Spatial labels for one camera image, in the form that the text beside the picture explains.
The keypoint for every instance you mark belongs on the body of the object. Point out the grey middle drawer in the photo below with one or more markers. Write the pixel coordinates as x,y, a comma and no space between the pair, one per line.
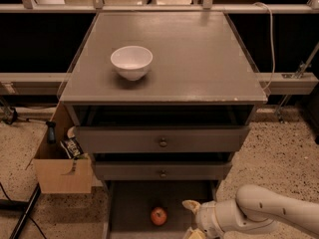
165,170

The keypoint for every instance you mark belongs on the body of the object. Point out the dark blue bottle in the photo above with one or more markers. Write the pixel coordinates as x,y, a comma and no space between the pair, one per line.
51,137

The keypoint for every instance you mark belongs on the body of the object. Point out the cardboard box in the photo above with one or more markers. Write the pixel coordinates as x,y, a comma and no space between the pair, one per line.
55,171

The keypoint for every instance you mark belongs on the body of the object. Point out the red apple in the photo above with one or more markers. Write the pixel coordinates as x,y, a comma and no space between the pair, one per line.
158,216

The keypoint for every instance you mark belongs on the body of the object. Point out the dark snack packet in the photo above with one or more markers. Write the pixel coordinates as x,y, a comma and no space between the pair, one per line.
72,148

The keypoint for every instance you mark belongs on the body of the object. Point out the white ceramic bowl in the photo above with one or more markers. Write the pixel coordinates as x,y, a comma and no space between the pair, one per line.
132,62

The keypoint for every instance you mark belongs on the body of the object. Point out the grey drawer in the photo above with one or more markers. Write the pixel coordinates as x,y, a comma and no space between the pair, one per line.
131,204
160,139
165,170

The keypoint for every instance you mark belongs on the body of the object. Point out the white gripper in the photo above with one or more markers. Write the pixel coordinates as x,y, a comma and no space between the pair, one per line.
205,215

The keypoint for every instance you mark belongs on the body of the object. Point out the grey top drawer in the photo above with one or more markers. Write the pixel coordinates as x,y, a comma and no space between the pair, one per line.
160,139

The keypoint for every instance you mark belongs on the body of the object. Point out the grey bottom drawer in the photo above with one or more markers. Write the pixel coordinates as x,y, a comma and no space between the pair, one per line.
131,204

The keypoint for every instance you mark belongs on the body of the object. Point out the metal rail frame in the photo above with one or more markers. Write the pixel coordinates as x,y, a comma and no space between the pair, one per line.
47,83

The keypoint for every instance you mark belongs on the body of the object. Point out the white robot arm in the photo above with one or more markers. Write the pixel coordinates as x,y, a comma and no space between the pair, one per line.
253,210

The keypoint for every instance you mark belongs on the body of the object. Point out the grey drawer cabinet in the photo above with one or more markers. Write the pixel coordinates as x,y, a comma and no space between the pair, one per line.
199,78

